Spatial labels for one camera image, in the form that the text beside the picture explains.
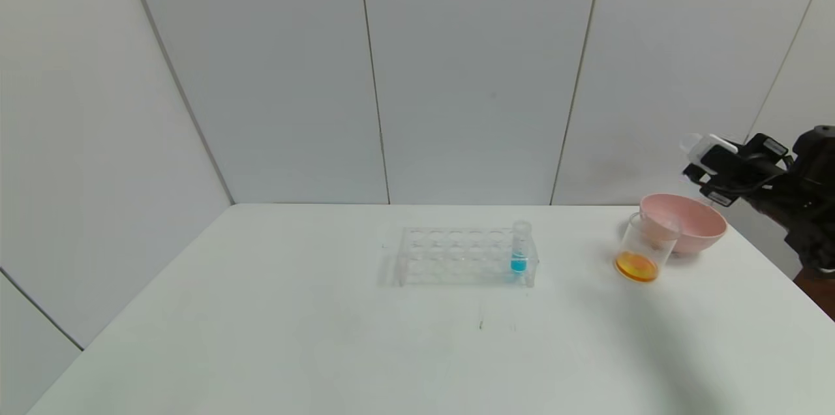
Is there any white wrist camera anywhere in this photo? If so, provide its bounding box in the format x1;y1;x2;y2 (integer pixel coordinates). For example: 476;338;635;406
693;135;739;161

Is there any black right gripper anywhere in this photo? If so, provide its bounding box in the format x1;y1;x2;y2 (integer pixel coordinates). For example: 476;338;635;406
682;132;789;208

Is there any clear glass beaker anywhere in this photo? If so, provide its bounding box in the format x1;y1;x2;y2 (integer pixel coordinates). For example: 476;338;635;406
613;211;681;283

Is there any test tube with blue pigment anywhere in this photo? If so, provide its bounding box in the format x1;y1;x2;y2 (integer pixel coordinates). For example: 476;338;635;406
510;221;532;274

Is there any pink bowl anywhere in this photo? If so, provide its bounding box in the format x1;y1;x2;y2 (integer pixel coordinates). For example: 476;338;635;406
639;193;728;254

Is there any clear plastic test tube rack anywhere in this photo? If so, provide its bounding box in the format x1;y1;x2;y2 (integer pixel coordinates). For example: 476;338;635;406
395;226;539;288

